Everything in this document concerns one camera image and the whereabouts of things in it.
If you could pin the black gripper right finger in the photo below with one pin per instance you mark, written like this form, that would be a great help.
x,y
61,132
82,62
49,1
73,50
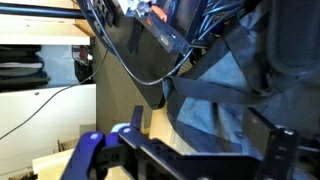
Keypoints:
x,y
283,153

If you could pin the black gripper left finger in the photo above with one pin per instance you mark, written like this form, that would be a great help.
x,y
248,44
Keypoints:
x,y
110,156

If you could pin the black garment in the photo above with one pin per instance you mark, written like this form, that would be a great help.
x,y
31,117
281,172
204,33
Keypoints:
x,y
233,83

